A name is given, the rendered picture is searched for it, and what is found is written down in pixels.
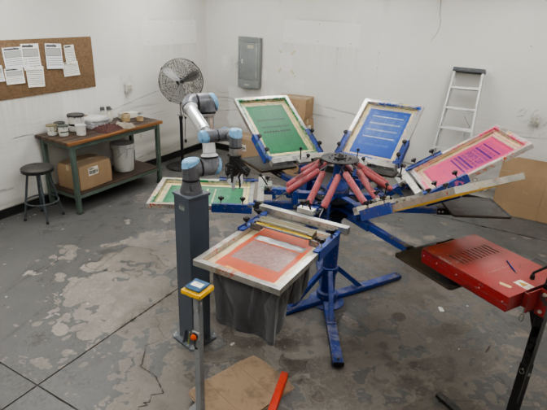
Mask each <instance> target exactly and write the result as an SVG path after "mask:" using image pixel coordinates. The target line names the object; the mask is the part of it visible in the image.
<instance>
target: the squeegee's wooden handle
mask: <svg viewBox="0 0 547 410"><path fill-rule="evenodd" d="M261 220H267V221H269V222H273V223H275V224H279V225H284V226H287V227H290V228H293V229H298V230H302V231H305V232H308V233H309V234H308V237H311V238H312V239H313V238H314V237H315V236H316V235H317V230H314V229H309V228H305V227H303V226H299V225H294V224H291V223H287V222H285V221H281V220H276V219H273V218H270V217H267V216H262V217H261V218H260V219H259V220H258V221H257V222H259V223H261Z"/></svg>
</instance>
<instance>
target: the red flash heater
mask: <svg viewBox="0 0 547 410"><path fill-rule="evenodd" d="M421 256H422V261H421V262H422V263H424V264H425V265H427V266H429V267H430V268H433V269H434V270H436V271H437V272H438V273H441V274H442V275H444V276H446V277H447V278H449V279H450V280H452V281H454V282H456V283H457V284H458V285H460V286H462V287H464V288H466V289H467V290H469V291H470V292H472V293H474V294H476V295H478V296H479V297H480V298H482V299H484V300H486V301H487V302H489V303H490V304H492V305H494V306H495V307H497V308H499V309H501V310H502V311H503V312H507V311H509V310H511V309H514V308H516V307H519V306H522V307H524V308H525V311H524V313H527V312H530V311H531V310H534V309H536V305H537V301H538V298H539V296H540V291H541V288H543V285H544V283H545V281H546V278H547V269H545V270H542V271H540V272H538V273H535V280H532V279H530V276H531V274H532V272H534V271H536V270H537V269H539V268H543V267H542V266H540V265H539V264H536V263H534V262H532V261H530V260H528V259H525V258H523V257H522V256H520V255H517V254H515V253H514V252H512V251H509V250H507V249H505V248H503V247H501V246H498V245H497V244H495V243H493V242H490V241H489V240H487V239H485V238H481V237H480V236H478V235H476V234H471V235H468V236H465V237H462V238H457V239H453V240H451V241H447V242H442V243H440V244H436V245H434V246H429V247H425V248H423V249H422V254H421ZM507 260H508V261H509V262H510V264H511V266H512V267H513V268H514V270H515V271H516V272H515V271H514V270H513V269H512V268H511V267H510V265H509V264H508V263H507Z"/></svg>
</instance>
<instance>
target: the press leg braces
mask: <svg viewBox="0 0 547 410"><path fill-rule="evenodd" d="M338 272H339V273H341V274H342V275H343V276H345V277H346V278H347V279H348V280H349V281H350V282H352V283H353V285H351V286H352V287H353V288H355V289H358V288H361V287H364V286H365V285H363V284H362V283H361V282H358V281H357V280H355V279H354V278H353V277H352V276H350V275H349V274H348V273H346V272H345V271H344V270H343V269H342V268H341V267H340V266H339V268H338ZM323 274H324V269H322V268H320V269H319V270H318V271H317V272H316V274H315V275H314V276H313V277H312V278H311V279H310V281H309V282H308V287H307V288H306V290H305V291H304V294H303V296H302V297H301V298H300V300H301V299H302V298H303V297H304V296H305V295H306V294H307V293H308V292H309V291H310V289H311V288H312V287H313V286H314V285H315V283H316V282H317V281H318V280H319V279H320V278H321V277H322V275H323ZM328 299H329V316H328V315H326V319H327V324H336V321H335V316H334V283H333V271H328ZM299 302H300V301H299ZM299 302H297V303H292V304H288V305H287V308H288V309H289V310H291V309H293V308H297V307H300V305H299V304H298V303H299Z"/></svg>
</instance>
